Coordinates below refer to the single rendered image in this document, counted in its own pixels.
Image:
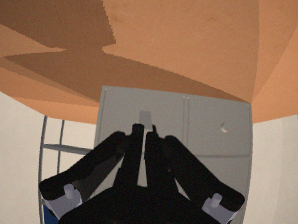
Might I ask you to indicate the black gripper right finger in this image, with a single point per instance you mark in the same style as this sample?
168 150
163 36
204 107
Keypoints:
200 185

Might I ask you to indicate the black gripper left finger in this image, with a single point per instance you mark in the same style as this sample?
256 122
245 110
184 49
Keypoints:
64 191

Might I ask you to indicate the grey small chest of drawers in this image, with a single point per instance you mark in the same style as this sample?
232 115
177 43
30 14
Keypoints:
184 131

